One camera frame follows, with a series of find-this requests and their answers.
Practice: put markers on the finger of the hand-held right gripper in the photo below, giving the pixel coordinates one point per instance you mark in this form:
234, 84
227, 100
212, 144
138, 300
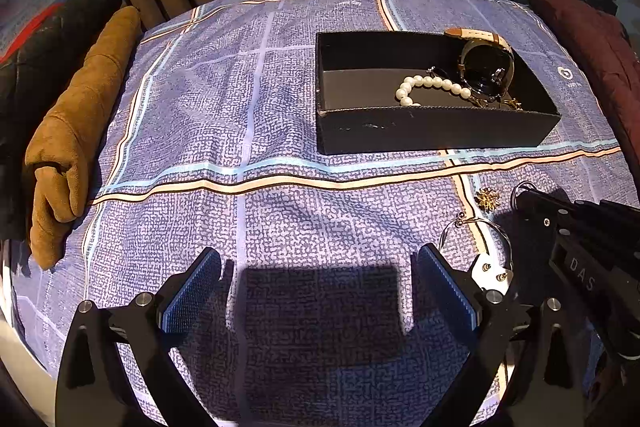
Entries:
610, 219
542, 219

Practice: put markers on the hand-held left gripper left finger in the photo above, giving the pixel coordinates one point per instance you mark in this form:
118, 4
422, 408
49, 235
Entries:
192, 292

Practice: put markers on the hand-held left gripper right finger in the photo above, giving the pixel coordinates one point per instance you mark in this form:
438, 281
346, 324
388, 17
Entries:
445, 292

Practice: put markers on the thin silver bangle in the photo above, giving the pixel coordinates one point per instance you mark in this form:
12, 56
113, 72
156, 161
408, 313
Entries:
505, 239

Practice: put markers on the black rectangular box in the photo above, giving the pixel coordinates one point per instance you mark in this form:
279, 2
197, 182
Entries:
400, 132

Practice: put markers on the white plate with two studs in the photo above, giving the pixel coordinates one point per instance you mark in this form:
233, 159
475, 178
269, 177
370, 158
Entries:
487, 274

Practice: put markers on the gold brooch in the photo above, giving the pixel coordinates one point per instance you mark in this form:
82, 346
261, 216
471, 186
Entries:
488, 200

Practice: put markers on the blue patterned bedsheet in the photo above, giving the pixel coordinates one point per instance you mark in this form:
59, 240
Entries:
225, 132

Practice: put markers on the maroon cushion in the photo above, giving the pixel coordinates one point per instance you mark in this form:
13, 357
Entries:
595, 47

